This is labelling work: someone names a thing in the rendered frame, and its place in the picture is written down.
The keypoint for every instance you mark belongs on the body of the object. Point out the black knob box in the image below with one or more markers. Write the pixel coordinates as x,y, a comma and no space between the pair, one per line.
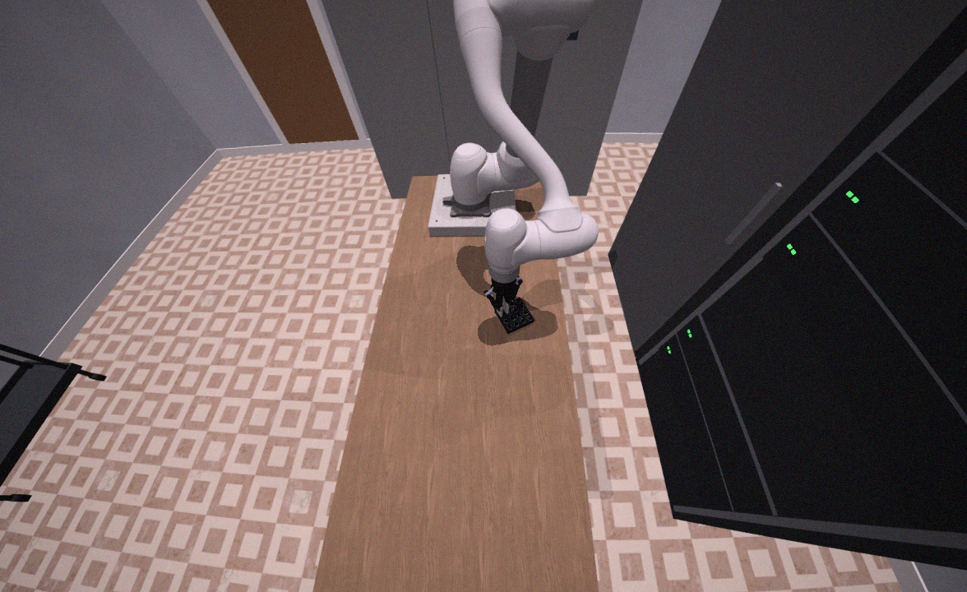
517,317

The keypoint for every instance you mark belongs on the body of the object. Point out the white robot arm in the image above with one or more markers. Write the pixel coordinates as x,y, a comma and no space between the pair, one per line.
540,28

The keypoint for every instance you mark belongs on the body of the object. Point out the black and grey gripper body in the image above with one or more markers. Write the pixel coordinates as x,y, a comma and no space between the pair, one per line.
498,286

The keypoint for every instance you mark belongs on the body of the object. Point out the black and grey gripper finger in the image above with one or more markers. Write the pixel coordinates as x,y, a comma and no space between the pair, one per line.
510,294
497,304

